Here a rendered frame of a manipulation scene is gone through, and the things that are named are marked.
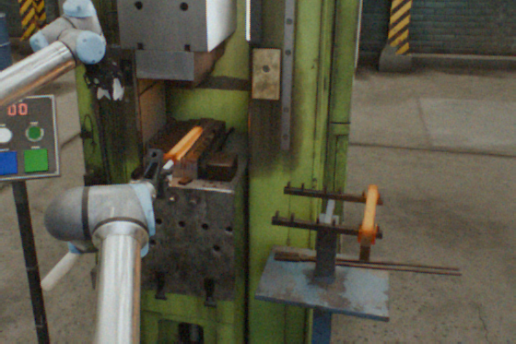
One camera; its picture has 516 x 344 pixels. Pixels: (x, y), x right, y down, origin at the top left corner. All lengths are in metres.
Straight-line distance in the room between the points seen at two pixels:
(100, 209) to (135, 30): 0.80
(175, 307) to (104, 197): 1.04
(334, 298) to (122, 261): 0.84
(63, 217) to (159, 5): 0.83
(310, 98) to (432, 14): 5.87
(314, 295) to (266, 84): 0.70
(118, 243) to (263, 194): 1.00
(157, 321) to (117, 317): 1.19
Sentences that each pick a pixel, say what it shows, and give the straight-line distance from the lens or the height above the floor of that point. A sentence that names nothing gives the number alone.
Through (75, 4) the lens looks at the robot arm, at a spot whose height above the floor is 1.55.
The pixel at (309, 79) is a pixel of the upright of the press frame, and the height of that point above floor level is 1.25.
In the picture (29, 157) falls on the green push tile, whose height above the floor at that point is 1.02.
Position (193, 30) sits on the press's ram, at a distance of 1.76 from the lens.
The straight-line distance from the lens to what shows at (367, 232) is 1.54.
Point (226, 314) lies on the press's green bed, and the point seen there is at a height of 0.40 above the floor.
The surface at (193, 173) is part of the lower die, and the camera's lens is 1.91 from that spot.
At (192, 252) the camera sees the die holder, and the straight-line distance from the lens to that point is 1.99.
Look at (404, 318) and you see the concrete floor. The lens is 2.86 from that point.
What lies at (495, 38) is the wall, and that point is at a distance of 7.84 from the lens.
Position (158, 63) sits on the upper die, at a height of 1.32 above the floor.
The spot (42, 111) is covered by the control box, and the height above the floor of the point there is 1.15.
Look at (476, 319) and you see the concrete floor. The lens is 2.97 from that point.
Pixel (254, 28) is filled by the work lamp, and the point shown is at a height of 1.43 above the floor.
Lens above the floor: 1.72
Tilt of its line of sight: 22 degrees down
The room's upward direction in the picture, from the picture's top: 1 degrees counter-clockwise
